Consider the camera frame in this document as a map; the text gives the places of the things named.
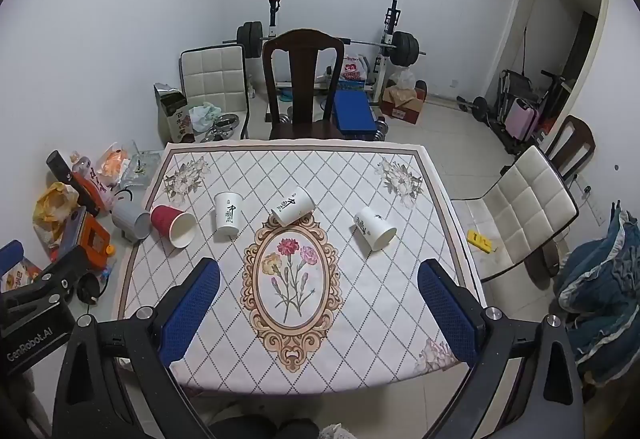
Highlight silver printed bag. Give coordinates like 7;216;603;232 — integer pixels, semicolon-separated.
153;82;195;146

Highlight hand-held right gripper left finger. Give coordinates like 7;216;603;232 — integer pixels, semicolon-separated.
52;258;221;439

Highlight white barbell rack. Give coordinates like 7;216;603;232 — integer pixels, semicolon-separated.
264;0;402;96

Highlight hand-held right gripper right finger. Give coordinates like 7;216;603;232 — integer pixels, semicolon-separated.
417;259;587;439

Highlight white padded chair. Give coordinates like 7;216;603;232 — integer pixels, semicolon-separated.
179;44;251;140
450;145;581;284

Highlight door frame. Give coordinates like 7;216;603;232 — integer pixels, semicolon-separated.
482;0;612;120

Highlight white printed paper cup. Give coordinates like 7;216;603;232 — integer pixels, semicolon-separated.
353;206;398;252
271;186;316;228
214;191;245;236

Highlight small black barbell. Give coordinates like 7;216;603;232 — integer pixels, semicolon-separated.
456;96;497;124

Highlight black barbell with plates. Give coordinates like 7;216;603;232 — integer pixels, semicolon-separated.
236;21;428;68

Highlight cardboard box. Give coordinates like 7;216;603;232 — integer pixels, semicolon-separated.
381;86;427;126

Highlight floral printed tablecloth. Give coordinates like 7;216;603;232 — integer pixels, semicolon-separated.
117;142;485;396

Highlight clear plastic container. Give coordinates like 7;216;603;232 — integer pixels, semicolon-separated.
119;149;162;190

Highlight blue denim cloth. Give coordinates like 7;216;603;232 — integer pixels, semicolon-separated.
554;201;640;387

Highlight orange box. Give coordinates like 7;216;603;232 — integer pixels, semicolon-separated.
75;211;113;270

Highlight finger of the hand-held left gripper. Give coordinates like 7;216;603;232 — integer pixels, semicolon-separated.
0;245;89;306
0;240;26;273

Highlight red paper cup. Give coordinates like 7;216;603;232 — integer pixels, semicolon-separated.
150;204;197;249

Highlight folded black cart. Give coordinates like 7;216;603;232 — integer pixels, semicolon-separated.
496;69;535;120

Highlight blue bench pad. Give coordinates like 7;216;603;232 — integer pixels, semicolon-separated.
333;90;377;134

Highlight pink suitcase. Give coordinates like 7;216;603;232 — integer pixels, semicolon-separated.
505;99;542;144

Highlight black headphones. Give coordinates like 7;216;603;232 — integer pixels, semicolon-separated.
75;271;112;307

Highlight pale green plastic bag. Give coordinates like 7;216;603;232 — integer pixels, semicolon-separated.
188;102;222;132

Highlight yellow small box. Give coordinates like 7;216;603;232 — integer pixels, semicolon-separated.
467;230;494;254

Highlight dark wooden chair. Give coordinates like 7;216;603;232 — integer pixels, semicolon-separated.
542;115;597;182
262;29;347;142

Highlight grey bucket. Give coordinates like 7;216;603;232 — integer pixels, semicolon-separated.
111;189;152;242

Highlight metal pots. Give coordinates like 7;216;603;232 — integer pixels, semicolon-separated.
204;113;247;142

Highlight orange snack packet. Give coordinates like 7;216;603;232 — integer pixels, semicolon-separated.
0;257;43;294

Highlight yellow plastic bag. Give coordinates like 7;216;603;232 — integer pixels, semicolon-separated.
32;182;81;250

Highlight red and white plastic bag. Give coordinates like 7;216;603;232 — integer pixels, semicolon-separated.
341;55;369;84

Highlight orange plastic bag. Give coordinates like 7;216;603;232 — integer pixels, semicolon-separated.
95;142;132;187

